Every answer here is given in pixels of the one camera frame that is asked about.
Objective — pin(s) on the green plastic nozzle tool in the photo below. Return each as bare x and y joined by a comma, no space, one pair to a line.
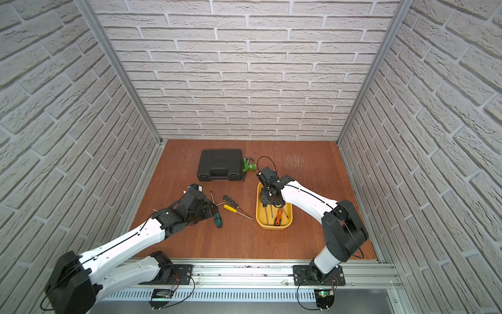
249,165

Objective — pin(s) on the yellow plastic storage box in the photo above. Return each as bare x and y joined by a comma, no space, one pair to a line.
272,212

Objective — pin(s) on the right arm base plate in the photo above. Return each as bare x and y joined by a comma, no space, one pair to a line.
307,275

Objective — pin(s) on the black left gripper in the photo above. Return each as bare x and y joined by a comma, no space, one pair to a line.
206,208

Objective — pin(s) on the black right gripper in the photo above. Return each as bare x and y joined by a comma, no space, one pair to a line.
264,199

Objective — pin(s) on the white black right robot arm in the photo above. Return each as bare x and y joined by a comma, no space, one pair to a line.
344,231

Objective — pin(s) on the right controller board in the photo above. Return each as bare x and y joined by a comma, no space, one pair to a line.
324,299

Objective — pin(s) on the yellow handled screwdriver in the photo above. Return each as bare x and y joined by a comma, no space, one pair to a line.
233,210

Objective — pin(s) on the black screwdriver yellow cap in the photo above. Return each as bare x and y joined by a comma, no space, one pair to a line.
266,219

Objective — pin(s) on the black plastic tool case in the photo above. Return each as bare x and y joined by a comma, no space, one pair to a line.
220,164

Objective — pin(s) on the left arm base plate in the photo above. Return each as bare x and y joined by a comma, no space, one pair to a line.
180,272

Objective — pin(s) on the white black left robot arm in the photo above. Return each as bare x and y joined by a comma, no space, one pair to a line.
79,281

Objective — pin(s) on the aluminium front rail frame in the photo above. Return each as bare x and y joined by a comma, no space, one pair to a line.
251,280

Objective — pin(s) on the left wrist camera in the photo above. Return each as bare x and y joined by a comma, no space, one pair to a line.
194,186

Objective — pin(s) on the left controller board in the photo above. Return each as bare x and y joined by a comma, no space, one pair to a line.
161,298

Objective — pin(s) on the black yellow dotted screwdriver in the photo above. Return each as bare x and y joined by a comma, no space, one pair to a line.
230,201

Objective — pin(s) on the orange black long screwdriver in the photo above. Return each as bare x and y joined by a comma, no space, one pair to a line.
278,218

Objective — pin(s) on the controller board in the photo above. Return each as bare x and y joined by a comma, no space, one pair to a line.
324,299
161,298

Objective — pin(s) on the green black screwdriver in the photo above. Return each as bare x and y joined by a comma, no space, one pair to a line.
217,216

